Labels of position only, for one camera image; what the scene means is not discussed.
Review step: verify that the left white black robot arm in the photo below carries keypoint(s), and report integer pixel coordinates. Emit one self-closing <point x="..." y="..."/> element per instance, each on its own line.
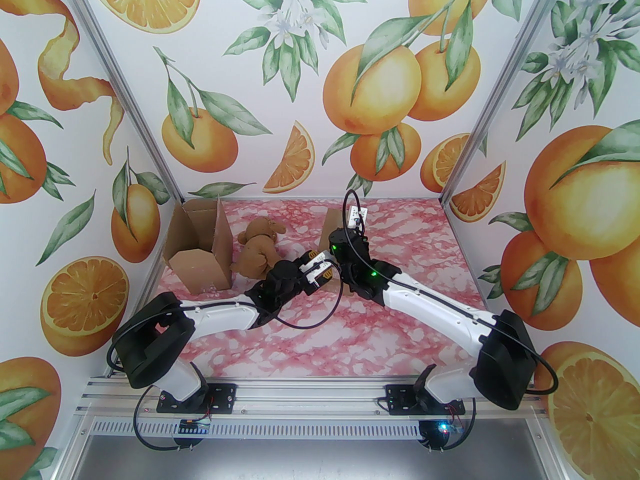
<point x="215" y="313"/>

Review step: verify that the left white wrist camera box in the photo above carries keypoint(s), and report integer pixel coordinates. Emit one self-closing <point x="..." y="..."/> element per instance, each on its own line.
<point x="315" y="269"/>

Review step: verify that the perforated white metal strip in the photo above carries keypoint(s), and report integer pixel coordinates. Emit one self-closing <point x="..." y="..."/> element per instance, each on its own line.
<point x="300" y="429"/>

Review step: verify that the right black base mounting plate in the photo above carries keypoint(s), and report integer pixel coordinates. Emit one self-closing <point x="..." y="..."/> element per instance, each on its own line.
<point x="400" y="400"/>

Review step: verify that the small circuit board green LED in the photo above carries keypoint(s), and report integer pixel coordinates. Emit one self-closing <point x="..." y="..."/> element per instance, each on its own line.
<point x="450" y="429"/>

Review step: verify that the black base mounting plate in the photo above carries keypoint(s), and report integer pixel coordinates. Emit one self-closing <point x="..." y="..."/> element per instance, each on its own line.
<point x="220" y="398"/>
<point x="400" y="400"/>

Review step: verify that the left aluminium frame post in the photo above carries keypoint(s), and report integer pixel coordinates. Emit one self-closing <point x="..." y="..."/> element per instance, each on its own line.
<point x="125" y="93"/>

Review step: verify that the aluminium slotted base rail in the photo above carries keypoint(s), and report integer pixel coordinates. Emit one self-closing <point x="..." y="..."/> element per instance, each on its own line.
<point x="310" y="398"/>

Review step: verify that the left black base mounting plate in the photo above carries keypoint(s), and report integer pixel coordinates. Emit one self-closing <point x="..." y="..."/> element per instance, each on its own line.
<point x="220" y="398"/>

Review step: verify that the squat cardboard express box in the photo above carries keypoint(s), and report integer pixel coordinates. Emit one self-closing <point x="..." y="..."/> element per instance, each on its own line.
<point x="332" y="220"/>

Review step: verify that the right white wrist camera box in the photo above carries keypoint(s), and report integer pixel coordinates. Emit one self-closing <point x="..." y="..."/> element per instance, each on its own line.
<point x="357" y="216"/>

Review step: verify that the brown teddy bear plush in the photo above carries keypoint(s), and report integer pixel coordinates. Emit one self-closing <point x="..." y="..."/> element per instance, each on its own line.
<point x="257" y="253"/>

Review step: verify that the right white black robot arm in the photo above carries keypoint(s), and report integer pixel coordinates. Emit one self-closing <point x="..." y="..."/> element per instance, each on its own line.
<point x="440" y="313"/>

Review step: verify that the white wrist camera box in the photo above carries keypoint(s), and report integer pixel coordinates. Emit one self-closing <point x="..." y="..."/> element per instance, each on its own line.
<point x="357" y="216"/>
<point x="315" y="269"/>

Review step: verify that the aluminium frame post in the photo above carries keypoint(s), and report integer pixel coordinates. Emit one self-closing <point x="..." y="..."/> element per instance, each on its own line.
<point x="125" y="93"/>
<point x="500" y="93"/>

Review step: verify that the long cardboard express box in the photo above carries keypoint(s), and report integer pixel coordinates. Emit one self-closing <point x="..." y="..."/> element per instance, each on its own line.
<point x="200" y="268"/>

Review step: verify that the right aluminium frame post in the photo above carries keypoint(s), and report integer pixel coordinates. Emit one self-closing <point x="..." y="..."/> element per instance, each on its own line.
<point x="500" y="93"/>

